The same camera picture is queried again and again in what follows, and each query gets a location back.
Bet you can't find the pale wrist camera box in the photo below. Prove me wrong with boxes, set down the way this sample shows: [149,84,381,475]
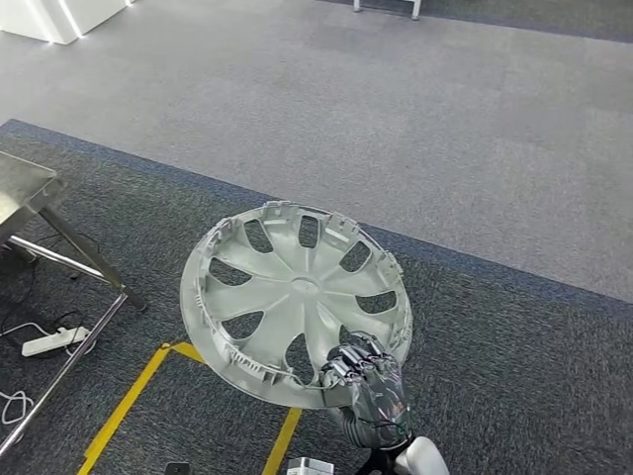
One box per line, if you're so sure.
[287,457,335,475]

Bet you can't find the white power strip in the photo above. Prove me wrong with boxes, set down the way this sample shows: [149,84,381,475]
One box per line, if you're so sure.
[21,326,92,358]

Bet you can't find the white furniture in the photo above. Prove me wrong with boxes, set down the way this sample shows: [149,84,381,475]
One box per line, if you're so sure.
[0,0,134,46]

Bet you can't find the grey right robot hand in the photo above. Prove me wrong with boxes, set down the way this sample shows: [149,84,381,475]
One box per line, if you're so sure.
[318,332,412,450]

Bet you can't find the steel workbench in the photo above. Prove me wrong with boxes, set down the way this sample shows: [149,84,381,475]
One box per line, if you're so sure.
[0,150,148,460]

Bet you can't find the white floor cable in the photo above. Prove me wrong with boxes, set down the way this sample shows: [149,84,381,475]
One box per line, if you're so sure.
[0,390,35,428]

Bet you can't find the white table legs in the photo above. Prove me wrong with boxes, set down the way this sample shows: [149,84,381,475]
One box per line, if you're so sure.
[352,0,423,21]

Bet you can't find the grey wheel hubcap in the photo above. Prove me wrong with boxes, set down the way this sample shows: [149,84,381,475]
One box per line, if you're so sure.
[179,200,413,411]

